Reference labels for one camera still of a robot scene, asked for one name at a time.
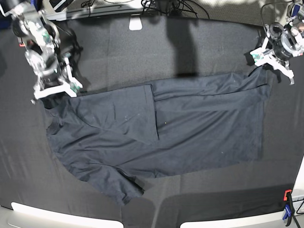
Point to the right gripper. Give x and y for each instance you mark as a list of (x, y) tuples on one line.
[(51, 74)]

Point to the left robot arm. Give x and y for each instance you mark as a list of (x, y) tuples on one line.
[(294, 18)]

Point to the dark grey t-shirt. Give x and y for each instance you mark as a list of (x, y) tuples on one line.
[(157, 129)]

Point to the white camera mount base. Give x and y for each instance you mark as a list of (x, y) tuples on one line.
[(135, 23)]

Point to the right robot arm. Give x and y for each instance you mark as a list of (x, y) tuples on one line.
[(49, 49)]

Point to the black table cloth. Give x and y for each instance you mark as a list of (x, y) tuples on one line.
[(115, 57)]

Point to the aluminium frame rail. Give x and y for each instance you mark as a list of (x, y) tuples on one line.
[(93, 12)]

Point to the red blue clamp near right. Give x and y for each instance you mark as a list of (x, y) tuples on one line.
[(289, 214)]

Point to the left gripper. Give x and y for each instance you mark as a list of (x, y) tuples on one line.
[(284, 45)]

